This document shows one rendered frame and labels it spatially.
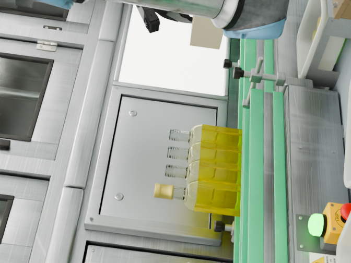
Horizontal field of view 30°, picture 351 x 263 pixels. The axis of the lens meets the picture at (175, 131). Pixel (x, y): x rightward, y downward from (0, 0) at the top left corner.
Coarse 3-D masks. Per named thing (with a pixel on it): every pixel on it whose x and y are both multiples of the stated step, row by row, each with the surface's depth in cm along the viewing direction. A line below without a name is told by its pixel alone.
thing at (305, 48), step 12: (312, 0) 164; (324, 0) 150; (312, 12) 166; (324, 12) 148; (300, 24) 171; (312, 24) 169; (324, 24) 150; (300, 36) 172; (300, 48) 171; (312, 48) 154; (300, 60) 168; (300, 72) 165
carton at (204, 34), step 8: (192, 24) 161; (200, 24) 155; (208, 24) 154; (192, 32) 158; (200, 32) 157; (208, 32) 157; (216, 32) 157; (192, 40) 160; (200, 40) 160; (208, 40) 159; (216, 40) 159; (216, 48) 162
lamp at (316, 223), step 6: (312, 216) 128; (318, 216) 128; (324, 216) 128; (312, 222) 127; (318, 222) 127; (324, 222) 127; (312, 228) 127; (318, 228) 127; (324, 228) 126; (312, 234) 128; (318, 234) 127; (324, 234) 127
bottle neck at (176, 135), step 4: (172, 132) 163; (176, 132) 163; (180, 132) 163; (184, 132) 163; (188, 132) 163; (172, 136) 163; (176, 136) 163; (180, 136) 163; (184, 136) 163; (188, 136) 163; (172, 140) 164; (176, 140) 164; (180, 140) 163; (184, 140) 163; (188, 140) 163
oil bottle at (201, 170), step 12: (192, 168) 154; (204, 168) 154; (216, 168) 155; (228, 168) 155; (240, 168) 156; (192, 180) 154; (204, 180) 153; (216, 180) 153; (228, 180) 153; (240, 180) 153
